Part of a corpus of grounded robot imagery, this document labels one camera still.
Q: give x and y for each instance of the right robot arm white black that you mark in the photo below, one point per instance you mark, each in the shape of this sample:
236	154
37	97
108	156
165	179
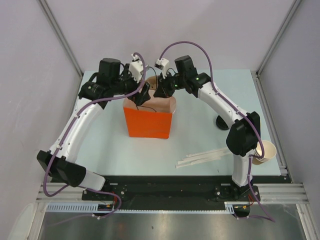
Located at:
244	127

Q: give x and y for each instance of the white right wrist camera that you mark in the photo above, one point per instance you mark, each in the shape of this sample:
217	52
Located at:
163	64

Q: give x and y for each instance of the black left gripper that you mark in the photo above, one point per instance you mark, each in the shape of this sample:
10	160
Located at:
139	98

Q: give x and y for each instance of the white slotted cable duct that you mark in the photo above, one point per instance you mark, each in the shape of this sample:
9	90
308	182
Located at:
101	208

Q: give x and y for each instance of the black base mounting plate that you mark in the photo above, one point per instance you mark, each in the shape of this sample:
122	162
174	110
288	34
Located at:
172	193

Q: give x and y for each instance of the orange paper bag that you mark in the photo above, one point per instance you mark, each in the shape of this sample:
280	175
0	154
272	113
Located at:
153	119

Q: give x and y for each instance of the stack of paper cups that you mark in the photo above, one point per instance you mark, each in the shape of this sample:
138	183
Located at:
270	152

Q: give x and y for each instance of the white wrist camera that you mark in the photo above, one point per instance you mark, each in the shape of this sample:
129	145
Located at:
136	68
163	64

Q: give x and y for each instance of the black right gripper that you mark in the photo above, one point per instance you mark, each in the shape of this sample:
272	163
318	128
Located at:
163	90

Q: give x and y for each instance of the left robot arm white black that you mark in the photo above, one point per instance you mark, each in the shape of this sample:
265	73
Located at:
113	81

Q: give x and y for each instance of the aluminium frame rail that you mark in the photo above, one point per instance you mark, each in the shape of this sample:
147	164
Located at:
282	193

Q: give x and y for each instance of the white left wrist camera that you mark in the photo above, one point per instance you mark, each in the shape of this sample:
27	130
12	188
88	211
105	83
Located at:
136	68

